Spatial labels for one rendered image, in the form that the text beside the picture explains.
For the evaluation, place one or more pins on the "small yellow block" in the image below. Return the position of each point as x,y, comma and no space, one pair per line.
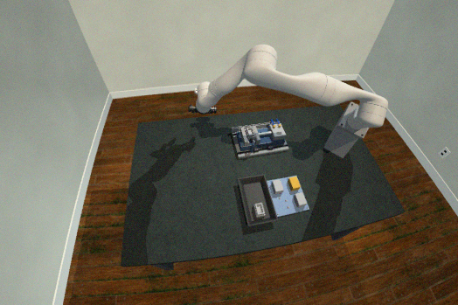
293,184

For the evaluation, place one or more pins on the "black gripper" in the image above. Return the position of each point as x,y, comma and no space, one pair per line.
212,110

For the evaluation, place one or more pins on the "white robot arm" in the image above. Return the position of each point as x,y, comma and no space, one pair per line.
258,66

